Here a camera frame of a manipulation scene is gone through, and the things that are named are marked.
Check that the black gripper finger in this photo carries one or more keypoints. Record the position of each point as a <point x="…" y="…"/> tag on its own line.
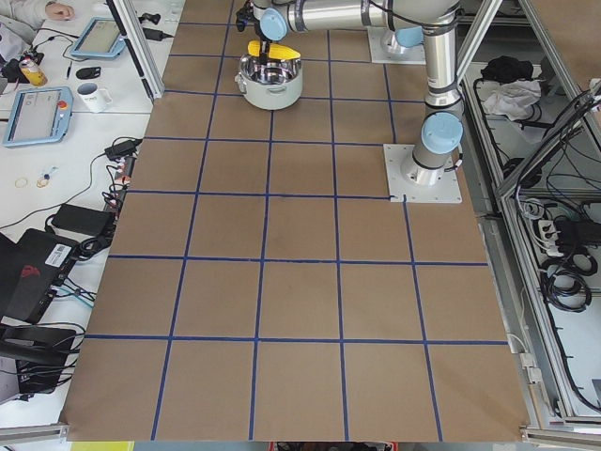
<point x="267" y="51"/>
<point x="261" y="53"/>

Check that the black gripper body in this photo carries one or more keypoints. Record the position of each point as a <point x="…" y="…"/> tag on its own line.
<point x="264" y="48"/>

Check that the yellow corn cob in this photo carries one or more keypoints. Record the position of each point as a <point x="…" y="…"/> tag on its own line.
<point x="277" y="51"/>

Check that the pale green cooking pot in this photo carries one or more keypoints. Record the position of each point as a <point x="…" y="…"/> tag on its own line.
<point x="273" y="85"/>

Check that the far blue teach pendant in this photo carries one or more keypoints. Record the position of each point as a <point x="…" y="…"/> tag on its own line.
<point x="101" y="39"/>

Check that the blue teach pendant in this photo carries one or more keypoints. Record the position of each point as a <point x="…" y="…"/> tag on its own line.
<point x="39" y="116"/>
<point x="101" y="39"/>

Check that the white mug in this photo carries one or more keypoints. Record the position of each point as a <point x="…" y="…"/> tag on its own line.
<point x="96" y="98"/>

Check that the black computer mouse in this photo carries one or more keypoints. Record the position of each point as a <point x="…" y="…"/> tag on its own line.
<point x="88" y="73"/>

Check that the black power adapter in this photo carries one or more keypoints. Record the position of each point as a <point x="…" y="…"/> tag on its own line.
<point x="122" y="149"/>

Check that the orange can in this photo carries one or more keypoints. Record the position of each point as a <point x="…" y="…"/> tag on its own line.
<point x="32" y="72"/>

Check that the near blue teach pendant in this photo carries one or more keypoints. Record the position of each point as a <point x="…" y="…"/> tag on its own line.
<point x="39" y="116"/>

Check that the black cloth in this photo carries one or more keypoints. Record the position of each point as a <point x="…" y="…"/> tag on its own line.
<point x="507" y="69"/>

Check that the black power brick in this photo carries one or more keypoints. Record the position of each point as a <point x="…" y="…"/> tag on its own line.
<point x="83" y="220"/>

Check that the crumpled white cloth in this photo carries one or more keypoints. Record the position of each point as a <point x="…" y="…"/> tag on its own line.
<point x="515" y="100"/>

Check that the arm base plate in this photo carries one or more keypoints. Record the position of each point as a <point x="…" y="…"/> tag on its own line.
<point x="410" y="183"/>
<point x="413" y="56"/>

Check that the aluminium frame post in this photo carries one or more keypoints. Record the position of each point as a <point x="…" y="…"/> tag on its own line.
<point x="131" y="31"/>

